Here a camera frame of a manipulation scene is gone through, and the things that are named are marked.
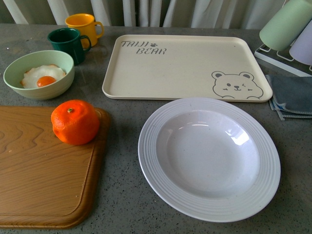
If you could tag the fake fried egg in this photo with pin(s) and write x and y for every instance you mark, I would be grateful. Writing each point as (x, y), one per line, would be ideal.
(42, 76)

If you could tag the light green bowl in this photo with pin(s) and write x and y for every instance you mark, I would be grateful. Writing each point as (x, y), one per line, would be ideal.
(14, 74)

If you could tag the grey folded cloth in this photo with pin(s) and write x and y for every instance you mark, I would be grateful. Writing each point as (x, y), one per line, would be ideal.
(292, 96)

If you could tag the orange mandarin fruit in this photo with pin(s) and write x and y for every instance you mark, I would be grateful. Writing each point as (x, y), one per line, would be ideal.
(75, 122)

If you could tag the light green cup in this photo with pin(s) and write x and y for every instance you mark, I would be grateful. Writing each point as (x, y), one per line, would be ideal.
(286, 25)

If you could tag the white ribbed deep plate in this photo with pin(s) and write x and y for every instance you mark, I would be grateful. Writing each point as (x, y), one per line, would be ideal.
(209, 159)

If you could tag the yellow mug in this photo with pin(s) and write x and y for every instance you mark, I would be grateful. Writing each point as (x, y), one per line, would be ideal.
(87, 25)

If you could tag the wooden cutting board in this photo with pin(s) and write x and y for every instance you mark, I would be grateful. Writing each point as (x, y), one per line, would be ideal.
(45, 183)

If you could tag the white pleated curtain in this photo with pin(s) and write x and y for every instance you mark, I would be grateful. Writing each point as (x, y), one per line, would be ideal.
(224, 14)

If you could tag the cream bear serving tray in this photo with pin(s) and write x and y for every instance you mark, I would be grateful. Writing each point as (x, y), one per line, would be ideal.
(163, 67)

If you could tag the lavender cup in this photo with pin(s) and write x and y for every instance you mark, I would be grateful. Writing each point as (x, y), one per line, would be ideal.
(301, 49)

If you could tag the white wire cup rack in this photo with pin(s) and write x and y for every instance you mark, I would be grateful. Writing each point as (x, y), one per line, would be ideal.
(283, 60)

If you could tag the dark green mug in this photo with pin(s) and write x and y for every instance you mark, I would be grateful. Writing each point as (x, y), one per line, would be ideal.
(69, 40)

